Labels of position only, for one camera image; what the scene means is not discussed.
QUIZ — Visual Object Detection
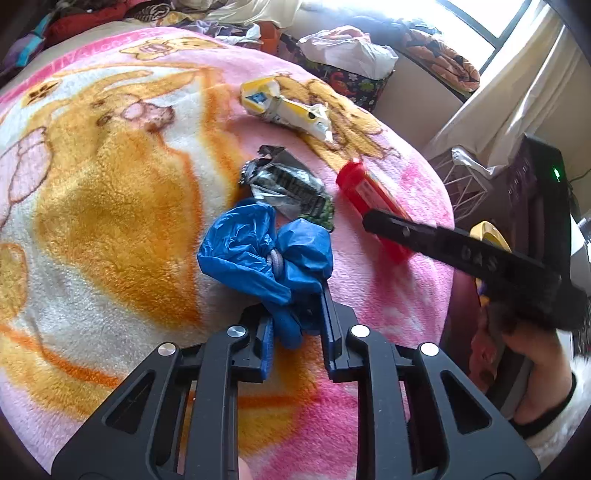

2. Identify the pile of clothes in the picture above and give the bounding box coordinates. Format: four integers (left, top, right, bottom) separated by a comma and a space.
0, 0, 186, 89

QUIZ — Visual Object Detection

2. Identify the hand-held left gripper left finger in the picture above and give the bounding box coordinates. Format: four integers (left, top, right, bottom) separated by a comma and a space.
51, 305, 278, 480

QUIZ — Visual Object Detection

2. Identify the orange star print blanket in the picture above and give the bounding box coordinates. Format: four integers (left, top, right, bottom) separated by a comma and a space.
401, 30, 481, 96

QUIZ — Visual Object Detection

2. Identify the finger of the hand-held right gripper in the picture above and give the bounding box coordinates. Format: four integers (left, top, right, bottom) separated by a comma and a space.
362, 209, 563, 288

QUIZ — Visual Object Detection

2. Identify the person's right hand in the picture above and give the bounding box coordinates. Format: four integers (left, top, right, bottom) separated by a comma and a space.
470, 318, 576, 426

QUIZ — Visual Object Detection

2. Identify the cream curtain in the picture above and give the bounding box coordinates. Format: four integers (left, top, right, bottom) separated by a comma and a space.
424, 0, 591, 177
184, 0, 306, 29

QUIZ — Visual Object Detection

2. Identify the dinosaur print fabric basket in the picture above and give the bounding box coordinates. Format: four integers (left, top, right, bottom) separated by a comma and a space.
281, 34, 394, 112

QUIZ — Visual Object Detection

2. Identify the white cloth on wire basket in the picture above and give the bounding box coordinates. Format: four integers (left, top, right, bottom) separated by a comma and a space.
450, 146, 496, 177

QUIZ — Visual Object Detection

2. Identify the red plastic bottle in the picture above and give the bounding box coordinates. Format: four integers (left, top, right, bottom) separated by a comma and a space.
335, 159, 414, 265

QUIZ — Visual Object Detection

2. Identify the pink bear printed blanket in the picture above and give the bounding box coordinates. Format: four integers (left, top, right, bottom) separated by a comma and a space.
0, 25, 456, 480

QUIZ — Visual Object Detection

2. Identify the white wire basket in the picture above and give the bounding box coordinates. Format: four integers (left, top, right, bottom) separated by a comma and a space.
425, 147, 509, 228

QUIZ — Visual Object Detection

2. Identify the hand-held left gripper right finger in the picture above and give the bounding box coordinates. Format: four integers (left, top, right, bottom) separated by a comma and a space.
320, 282, 541, 480

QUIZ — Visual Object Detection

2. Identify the blue plastic bag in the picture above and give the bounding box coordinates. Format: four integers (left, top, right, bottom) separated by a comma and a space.
197, 202, 334, 350

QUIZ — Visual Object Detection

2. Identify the crushed yellow white carton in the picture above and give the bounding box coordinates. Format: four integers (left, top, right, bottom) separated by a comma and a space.
239, 77, 334, 143

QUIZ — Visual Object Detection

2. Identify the black crumpled wrapper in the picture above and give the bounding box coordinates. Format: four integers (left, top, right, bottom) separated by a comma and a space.
239, 145, 334, 232

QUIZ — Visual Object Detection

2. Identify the person's right forearm white sleeve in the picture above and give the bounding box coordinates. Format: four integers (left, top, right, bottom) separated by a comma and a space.
512, 355, 591, 468

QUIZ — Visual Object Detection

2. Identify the white plastic bag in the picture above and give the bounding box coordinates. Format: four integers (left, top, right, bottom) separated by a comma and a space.
297, 28, 399, 80

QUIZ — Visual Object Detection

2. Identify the window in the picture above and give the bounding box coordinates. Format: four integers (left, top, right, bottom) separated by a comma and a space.
438, 0, 533, 52

